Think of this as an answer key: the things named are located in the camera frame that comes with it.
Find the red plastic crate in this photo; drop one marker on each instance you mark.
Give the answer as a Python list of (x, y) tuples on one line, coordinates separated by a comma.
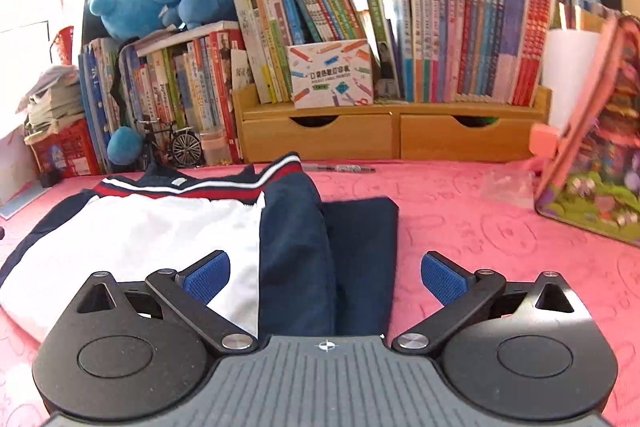
[(65, 152)]

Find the pink colourful school bag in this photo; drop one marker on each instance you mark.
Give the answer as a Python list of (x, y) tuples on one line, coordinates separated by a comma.
[(600, 157)]

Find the white printed board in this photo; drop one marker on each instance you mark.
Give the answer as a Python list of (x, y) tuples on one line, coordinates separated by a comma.
[(15, 167)]

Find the navy and white jacket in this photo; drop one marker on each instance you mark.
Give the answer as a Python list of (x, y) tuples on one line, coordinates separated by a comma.
[(150, 232)]

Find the white paper roll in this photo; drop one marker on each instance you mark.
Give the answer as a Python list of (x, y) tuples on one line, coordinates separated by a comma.
[(565, 77)]

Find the wooden drawer organizer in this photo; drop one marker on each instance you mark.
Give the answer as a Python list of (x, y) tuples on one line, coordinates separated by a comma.
[(340, 137)]

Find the pink sponge block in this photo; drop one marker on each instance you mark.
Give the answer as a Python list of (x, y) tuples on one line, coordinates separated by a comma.
[(542, 139)]

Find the row of tall blue books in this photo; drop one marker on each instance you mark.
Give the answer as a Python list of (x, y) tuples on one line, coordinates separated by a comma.
[(97, 107)]

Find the stack of paper workbooks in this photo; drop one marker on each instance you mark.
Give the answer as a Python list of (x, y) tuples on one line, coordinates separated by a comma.
[(55, 102)]

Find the blue round plush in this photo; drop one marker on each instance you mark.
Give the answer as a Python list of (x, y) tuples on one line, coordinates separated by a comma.
[(122, 146)]

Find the red mesh basket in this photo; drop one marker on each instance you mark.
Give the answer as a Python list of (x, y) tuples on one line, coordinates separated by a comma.
[(64, 47)]

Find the row of books on organizer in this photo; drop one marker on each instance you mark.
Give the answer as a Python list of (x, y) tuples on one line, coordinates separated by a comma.
[(475, 32)]

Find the small clear jar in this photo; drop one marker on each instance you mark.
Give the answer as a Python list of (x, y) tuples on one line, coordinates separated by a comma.
[(215, 152)]

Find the small black box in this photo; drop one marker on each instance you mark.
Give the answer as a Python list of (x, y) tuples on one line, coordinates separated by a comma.
[(50, 177)]

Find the miniature black bicycle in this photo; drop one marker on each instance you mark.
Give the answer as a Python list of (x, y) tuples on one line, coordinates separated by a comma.
[(165, 129)]

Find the clear plastic bag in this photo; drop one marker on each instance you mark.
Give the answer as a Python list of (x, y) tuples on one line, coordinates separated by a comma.
[(507, 189)]

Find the light blue sheet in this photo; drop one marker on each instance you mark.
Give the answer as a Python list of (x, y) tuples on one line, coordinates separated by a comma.
[(22, 202)]

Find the clear pen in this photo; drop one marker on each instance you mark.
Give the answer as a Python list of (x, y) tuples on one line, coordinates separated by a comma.
[(345, 168)]

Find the pink rabbit print mat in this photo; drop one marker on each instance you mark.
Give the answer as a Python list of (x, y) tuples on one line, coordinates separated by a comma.
[(500, 247)]

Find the white box with colourful print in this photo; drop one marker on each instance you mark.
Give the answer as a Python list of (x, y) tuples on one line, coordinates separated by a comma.
[(330, 77)]

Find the row of books under plush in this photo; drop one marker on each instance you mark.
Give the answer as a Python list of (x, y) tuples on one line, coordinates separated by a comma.
[(200, 82)]

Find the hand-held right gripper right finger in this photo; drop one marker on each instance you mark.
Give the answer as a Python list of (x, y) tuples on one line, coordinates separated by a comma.
[(440, 279)]

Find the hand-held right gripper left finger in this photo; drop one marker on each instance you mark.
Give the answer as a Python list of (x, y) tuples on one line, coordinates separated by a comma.
[(210, 277)]

